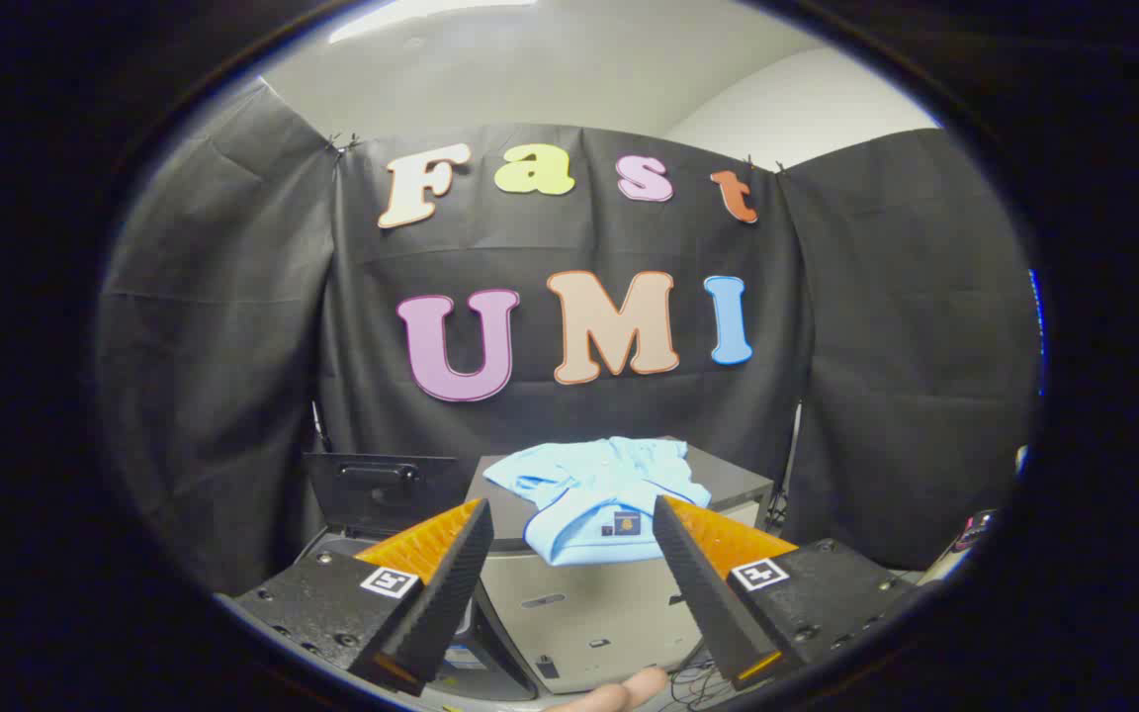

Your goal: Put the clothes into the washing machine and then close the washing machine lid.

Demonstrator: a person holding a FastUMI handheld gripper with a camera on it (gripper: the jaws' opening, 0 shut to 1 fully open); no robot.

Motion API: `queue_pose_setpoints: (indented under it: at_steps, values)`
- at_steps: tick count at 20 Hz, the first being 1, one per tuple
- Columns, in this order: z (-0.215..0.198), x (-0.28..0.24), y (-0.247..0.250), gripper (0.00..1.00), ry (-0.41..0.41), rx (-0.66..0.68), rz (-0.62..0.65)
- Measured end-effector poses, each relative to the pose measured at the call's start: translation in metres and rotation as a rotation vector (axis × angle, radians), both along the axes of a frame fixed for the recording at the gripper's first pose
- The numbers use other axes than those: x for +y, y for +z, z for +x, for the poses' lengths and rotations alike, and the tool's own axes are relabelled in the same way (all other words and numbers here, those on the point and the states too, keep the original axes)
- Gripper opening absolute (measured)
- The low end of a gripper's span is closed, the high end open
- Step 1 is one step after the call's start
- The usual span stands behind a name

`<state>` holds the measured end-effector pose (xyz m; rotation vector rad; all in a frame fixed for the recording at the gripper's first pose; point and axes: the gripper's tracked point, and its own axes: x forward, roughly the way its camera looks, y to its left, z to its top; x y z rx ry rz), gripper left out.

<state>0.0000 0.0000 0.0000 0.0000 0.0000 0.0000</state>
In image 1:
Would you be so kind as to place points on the black backdrop cloth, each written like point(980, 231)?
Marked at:
point(233, 346)

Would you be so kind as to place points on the dark device with pink light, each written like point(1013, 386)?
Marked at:
point(975, 529)

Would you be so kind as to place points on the backdrop stand pole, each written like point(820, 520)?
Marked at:
point(792, 445)
point(318, 425)

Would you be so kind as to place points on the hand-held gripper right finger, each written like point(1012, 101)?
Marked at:
point(703, 593)

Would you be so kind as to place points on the light blue shirt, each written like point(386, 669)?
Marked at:
point(579, 485)

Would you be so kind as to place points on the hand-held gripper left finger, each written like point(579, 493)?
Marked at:
point(451, 593)

